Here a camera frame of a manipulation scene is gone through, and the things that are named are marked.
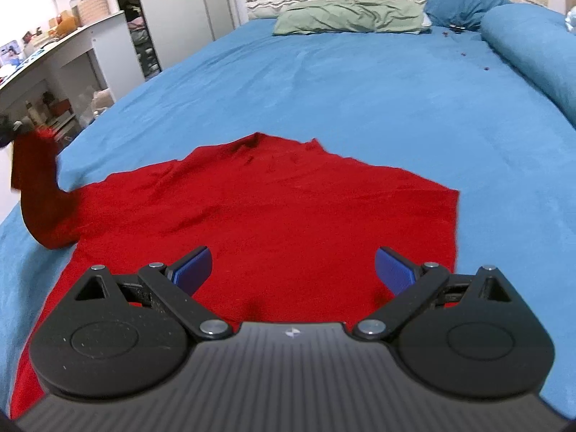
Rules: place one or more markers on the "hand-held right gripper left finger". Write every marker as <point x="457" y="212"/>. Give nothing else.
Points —
<point x="194" y="268"/>

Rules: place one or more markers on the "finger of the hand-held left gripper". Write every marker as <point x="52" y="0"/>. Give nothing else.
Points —
<point x="9" y="131"/>

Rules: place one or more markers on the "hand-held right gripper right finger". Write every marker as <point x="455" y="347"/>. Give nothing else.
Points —
<point x="392" y="271"/>

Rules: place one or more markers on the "red shirt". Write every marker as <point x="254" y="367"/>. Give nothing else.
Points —
<point x="279" y="216"/>

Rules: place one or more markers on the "dark open clothes shelf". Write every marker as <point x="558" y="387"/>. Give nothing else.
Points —
<point x="139" y="31"/>

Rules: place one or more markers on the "white shelf desk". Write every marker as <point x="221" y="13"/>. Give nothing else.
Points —
<point x="81" y="49"/>

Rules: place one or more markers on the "orange box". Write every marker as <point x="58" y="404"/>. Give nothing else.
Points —
<point x="64" y="26"/>

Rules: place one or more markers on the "woven basket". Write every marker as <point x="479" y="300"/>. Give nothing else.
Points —
<point x="93" y="8"/>

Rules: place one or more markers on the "white wardrobe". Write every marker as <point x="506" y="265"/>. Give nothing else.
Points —
<point x="189" y="4"/>

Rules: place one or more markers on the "green pillow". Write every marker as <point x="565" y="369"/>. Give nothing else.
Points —
<point x="346" y="15"/>

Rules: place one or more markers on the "rolled blue duvet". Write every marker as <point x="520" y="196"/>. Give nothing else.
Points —
<point x="531" y="45"/>

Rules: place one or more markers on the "photo frame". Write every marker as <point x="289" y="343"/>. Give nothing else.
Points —
<point x="9" y="53"/>

